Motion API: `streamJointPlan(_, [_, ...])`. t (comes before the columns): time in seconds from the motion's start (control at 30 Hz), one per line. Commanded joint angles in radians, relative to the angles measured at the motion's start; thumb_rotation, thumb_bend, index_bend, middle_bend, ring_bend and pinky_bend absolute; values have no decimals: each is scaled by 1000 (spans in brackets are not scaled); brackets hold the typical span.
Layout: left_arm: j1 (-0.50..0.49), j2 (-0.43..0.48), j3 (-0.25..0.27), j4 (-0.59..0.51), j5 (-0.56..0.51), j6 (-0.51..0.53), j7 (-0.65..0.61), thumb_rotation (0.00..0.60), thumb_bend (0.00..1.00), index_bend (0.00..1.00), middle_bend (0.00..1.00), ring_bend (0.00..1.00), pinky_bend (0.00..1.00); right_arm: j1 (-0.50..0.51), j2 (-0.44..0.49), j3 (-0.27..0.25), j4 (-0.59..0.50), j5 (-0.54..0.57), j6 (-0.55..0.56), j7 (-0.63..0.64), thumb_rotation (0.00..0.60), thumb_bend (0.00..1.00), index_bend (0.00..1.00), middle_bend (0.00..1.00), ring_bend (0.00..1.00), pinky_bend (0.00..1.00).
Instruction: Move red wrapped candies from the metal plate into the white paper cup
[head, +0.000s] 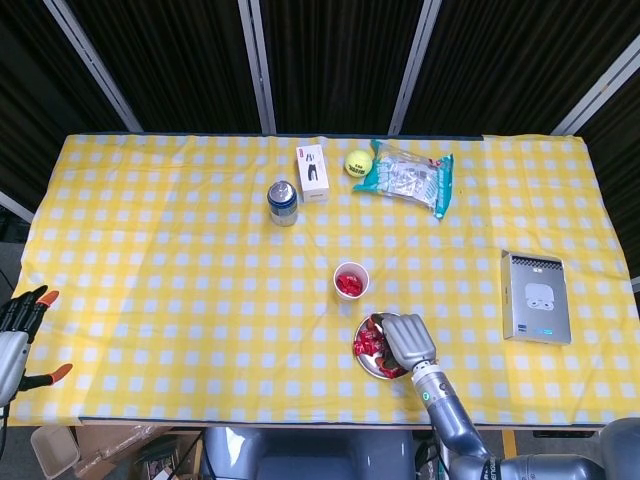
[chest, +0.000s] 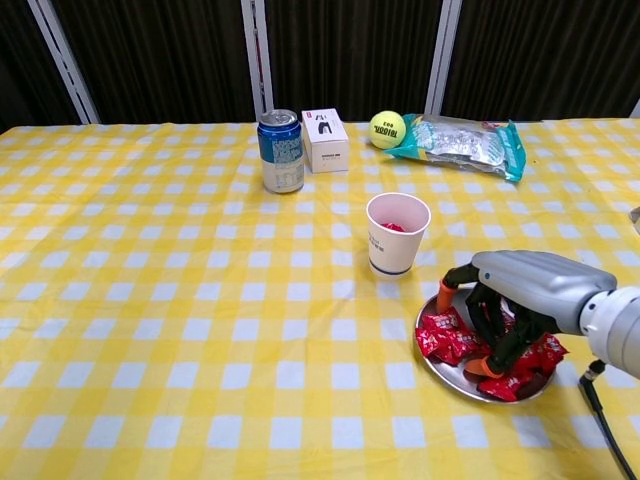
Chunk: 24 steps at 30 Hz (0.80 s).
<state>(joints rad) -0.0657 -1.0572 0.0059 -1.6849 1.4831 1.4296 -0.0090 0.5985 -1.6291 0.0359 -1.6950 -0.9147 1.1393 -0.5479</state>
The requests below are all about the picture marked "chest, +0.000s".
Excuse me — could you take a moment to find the round silver metal plate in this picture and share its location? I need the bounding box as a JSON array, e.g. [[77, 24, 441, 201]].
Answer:
[[414, 292, 557, 405]]

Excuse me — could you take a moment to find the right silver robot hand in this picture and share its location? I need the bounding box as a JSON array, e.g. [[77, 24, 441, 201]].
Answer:
[[436, 249, 618, 380]]

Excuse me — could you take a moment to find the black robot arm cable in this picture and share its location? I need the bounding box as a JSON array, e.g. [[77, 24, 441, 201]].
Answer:
[[578, 360, 639, 480]]

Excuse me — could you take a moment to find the white paper cup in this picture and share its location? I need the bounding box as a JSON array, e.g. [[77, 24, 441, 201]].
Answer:
[[366, 192, 432, 280]]

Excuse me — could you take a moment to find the yellow tennis ball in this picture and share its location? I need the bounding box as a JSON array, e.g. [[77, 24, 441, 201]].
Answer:
[[368, 110, 405, 150]]

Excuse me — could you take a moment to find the blue white drink can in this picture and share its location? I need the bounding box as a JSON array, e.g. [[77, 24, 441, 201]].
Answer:
[[256, 108, 306, 195]]

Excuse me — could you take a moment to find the small white product box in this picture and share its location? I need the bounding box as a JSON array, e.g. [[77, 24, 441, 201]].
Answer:
[[301, 108, 350, 175]]

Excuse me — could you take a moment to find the yellow white checked tablecloth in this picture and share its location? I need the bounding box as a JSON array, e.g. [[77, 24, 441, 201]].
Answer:
[[0, 117, 640, 480]]

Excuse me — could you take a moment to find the black pleated curtain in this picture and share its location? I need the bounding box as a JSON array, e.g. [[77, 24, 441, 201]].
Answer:
[[0, 0, 640, 134]]

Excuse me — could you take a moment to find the teal silver snack bag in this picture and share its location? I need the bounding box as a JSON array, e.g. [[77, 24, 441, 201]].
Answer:
[[383, 113, 527, 182]]

